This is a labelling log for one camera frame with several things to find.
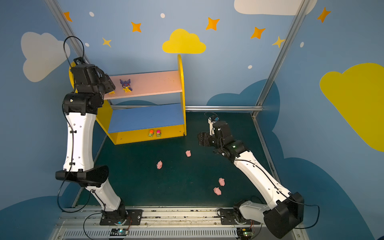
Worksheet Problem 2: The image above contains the purple creature toy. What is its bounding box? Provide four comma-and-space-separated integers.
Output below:
120, 79, 133, 93

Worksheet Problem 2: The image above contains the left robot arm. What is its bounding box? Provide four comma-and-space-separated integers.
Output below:
55, 63, 128, 225

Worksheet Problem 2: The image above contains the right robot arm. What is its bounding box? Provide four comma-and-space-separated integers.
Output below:
198, 117, 304, 239

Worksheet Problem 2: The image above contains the yellow toy shelf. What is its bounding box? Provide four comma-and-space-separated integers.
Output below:
68, 54, 187, 145

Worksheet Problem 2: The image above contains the right controller board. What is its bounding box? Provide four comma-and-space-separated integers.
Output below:
236, 228, 254, 240

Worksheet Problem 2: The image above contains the controller board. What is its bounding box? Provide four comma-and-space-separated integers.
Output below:
236, 228, 254, 240
110, 228, 129, 238

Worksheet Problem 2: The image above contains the left controller board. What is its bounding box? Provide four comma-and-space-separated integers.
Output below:
110, 228, 129, 238

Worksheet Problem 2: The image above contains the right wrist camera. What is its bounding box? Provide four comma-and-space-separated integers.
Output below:
208, 115, 220, 136

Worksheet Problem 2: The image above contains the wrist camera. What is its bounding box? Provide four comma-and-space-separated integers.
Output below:
74, 57, 86, 66
208, 115, 220, 136

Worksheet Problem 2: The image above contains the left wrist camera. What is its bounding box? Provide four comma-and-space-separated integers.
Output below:
74, 57, 86, 66

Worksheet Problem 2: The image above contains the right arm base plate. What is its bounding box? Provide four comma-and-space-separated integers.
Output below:
217, 209, 251, 225

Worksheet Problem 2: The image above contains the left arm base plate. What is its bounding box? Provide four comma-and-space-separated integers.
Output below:
100, 209, 143, 227

